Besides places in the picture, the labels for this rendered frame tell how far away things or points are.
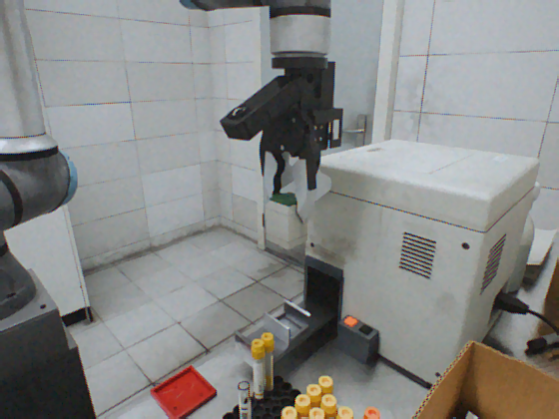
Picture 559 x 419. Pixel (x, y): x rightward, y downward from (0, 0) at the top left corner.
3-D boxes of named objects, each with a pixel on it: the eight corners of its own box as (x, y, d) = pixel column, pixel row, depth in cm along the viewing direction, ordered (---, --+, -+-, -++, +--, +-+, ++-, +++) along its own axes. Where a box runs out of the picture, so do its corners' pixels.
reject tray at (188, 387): (191, 368, 54) (191, 364, 54) (217, 394, 50) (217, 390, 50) (150, 394, 50) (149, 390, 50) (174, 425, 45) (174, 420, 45)
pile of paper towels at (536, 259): (512, 233, 101) (516, 218, 99) (556, 244, 94) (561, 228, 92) (485, 264, 84) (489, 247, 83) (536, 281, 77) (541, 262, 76)
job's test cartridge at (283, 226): (284, 231, 54) (284, 193, 52) (307, 240, 51) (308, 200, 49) (266, 239, 52) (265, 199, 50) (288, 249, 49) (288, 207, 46)
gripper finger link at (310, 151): (325, 188, 45) (316, 118, 43) (317, 191, 44) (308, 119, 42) (298, 188, 48) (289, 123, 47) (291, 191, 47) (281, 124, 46)
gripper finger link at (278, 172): (298, 206, 56) (310, 150, 51) (272, 214, 52) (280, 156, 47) (285, 197, 58) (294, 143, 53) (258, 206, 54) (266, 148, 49)
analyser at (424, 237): (378, 261, 86) (391, 138, 76) (503, 309, 68) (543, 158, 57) (292, 319, 66) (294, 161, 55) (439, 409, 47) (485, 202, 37)
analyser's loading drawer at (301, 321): (318, 298, 68) (319, 275, 66) (347, 313, 64) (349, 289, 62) (236, 353, 55) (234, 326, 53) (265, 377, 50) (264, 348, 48)
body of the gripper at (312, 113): (342, 152, 49) (347, 58, 45) (300, 161, 44) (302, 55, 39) (302, 145, 54) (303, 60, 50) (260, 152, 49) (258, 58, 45)
